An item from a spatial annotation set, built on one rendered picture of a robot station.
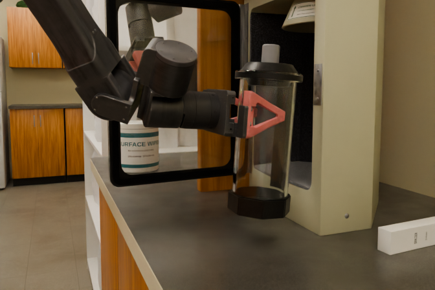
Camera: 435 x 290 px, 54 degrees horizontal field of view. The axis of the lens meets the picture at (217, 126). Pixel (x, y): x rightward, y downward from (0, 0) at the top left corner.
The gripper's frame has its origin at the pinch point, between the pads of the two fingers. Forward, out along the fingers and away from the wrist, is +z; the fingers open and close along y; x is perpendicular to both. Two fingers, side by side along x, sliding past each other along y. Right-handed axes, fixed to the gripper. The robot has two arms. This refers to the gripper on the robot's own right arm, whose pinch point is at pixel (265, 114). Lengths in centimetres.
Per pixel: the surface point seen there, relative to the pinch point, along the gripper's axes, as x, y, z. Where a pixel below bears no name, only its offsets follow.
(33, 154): 84, 500, -36
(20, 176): 111, 501, -50
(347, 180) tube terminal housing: 10.7, -1.6, 16.6
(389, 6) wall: -29, 30, 52
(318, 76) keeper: -6.8, -0.1, 9.7
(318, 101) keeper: -2.5, -0.3, 10.0
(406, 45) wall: -19, 24, 53
